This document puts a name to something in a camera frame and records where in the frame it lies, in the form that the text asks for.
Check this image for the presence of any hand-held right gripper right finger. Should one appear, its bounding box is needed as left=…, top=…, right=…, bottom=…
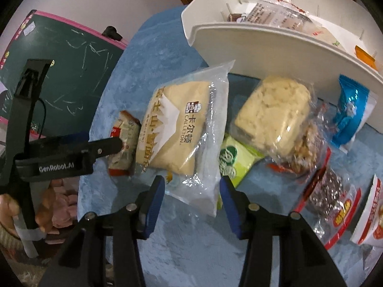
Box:
left=220, top=176, right=348, bottom=287

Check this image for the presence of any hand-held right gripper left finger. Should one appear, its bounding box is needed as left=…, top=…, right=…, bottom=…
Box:
left=37, top=176, right=166, bottom=287

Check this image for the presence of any red white snack packet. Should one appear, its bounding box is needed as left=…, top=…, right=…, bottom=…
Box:
left=108, top=110, right=142, bottom=177

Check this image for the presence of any green snack packet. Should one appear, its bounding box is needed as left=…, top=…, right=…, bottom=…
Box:
left=217, top=133, right=265, bottom=210

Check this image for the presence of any bread clear packet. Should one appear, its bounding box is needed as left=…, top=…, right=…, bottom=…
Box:
left=133, top=61, right=235, bottom=217

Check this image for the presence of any nut brittle clear packet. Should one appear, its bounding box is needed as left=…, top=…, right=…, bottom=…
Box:
left=266, top=102, right=332, bottom=177

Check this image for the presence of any red jujube packet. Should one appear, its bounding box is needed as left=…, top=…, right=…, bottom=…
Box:
left=295, top=167, right=362, bottom=250

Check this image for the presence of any rice cake clear packet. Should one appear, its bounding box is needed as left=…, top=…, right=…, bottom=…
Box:
left=232, top=75, right=318, bottom=159

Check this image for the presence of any white silver snack packet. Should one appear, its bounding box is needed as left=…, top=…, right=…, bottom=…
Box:
left=350, top=173, right=383, bottom=246

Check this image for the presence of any blue snack packet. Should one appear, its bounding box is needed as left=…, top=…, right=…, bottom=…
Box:
left=331, top=75, right=379, bottom=154

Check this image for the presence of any white plastic bin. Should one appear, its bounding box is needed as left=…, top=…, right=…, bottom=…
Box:
left=181, top=0, right=383, bottom=99

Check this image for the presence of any orange snack bar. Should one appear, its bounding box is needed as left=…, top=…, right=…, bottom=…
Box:
left=355, top=45, right=377, bottom=69

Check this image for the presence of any person's left hand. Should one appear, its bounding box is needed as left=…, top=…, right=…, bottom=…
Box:
left=0, top=188, right=57, bottom=240

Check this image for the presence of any blue plush table cloth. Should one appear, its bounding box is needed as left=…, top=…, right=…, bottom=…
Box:
left=76, top=4, right=383, bottom=287

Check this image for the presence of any black easel knob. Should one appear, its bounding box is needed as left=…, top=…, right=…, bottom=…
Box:
left=102, top=25, right=123, bottom=41

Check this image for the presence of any black cable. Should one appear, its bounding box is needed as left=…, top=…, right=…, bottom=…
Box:
left=30, top=99, right=48, bottom=138

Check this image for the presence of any green chalkboard pink frame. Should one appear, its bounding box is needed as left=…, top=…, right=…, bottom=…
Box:
left=0, top=10, right=129, bottom=123

